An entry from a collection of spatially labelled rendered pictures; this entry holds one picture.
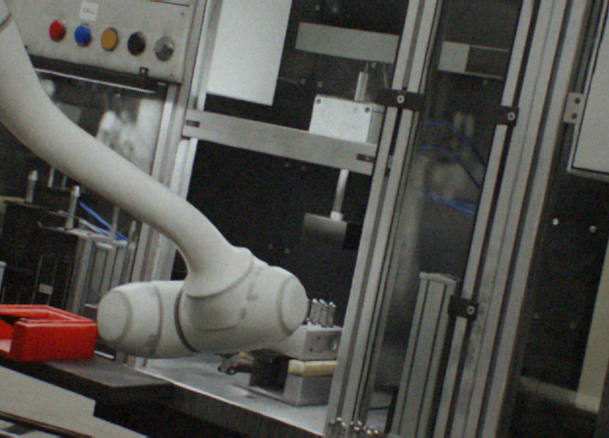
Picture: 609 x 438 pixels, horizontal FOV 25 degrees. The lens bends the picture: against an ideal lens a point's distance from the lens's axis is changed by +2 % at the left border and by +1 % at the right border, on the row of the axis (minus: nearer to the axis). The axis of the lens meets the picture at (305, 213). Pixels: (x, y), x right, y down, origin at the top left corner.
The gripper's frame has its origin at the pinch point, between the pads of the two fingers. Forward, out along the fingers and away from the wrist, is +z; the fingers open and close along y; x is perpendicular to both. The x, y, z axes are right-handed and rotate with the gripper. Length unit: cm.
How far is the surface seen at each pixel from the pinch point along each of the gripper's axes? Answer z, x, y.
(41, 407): 242, 279, -82
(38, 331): -28.7, 24.8, -7.3
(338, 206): 5.2, -0.5, 22.5
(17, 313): -24.4, 34.5, -6.3
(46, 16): -18, 51, 42
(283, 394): -1.7, -3.5, -8.5
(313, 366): -0.1, -6.5, -3.1
